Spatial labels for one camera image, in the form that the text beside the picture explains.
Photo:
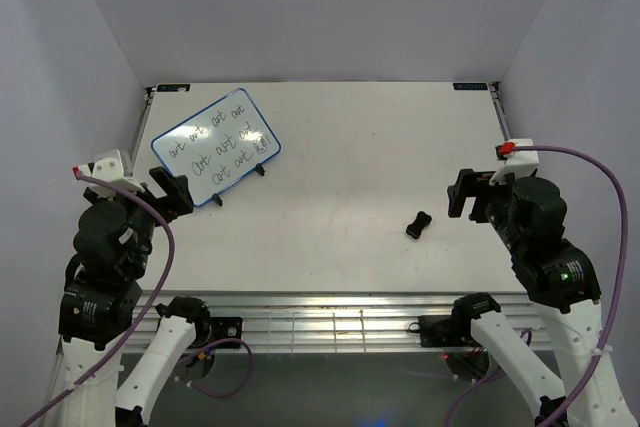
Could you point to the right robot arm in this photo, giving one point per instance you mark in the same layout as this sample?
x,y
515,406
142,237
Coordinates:
x,y
559,279

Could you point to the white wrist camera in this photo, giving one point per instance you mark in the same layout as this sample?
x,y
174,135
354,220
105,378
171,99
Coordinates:
x,y
518,161
113,167

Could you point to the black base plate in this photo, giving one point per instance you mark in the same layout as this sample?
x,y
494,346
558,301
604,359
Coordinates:
x,y
219,328
436,332

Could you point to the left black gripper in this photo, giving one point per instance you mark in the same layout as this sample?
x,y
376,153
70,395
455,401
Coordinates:
x,y
178,198

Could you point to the blue framed small whiteboard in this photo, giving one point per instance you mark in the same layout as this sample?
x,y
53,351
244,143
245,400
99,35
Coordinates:
x,y
217,144

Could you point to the aluminium front rail frame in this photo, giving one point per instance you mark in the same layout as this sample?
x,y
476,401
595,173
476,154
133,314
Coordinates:
x,y
323,323

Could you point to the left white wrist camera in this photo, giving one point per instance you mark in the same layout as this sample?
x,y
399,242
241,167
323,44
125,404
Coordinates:
x,y
113,167

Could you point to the black whiteboard eraser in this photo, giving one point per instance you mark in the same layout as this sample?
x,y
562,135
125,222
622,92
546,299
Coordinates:
x,y
418,225

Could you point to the wire whiteboard easel stand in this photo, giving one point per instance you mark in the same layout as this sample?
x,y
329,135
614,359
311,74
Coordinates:
x,y
258,169

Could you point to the left blue table label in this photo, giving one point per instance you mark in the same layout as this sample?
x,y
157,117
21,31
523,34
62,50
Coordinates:
x,y
173,88

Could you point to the blue table label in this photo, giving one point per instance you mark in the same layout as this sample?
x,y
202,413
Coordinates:
x,y
470,86
173,88

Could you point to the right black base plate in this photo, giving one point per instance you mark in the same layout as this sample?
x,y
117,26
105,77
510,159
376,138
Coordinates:
x,y
436,332

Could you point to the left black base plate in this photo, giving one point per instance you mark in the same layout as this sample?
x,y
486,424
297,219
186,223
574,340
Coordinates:
x,y
219,328

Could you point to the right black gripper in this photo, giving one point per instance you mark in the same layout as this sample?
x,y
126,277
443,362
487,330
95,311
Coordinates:
x,y
481,189

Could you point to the right blue table label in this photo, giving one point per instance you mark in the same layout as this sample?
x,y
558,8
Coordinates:
x,y
470,86

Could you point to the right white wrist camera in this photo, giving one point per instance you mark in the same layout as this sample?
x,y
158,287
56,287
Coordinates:
x,y
518,161

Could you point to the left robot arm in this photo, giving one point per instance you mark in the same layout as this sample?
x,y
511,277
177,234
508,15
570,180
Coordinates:
x,y
112,247

